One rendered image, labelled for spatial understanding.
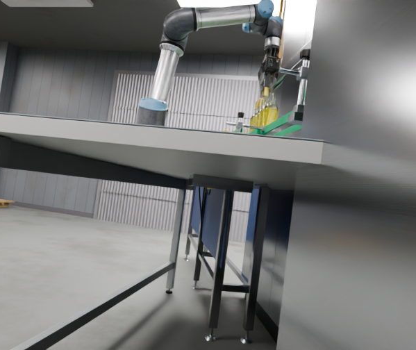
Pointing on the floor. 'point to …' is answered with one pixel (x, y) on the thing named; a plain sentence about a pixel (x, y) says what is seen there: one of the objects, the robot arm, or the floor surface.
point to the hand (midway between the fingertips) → (266, 89)
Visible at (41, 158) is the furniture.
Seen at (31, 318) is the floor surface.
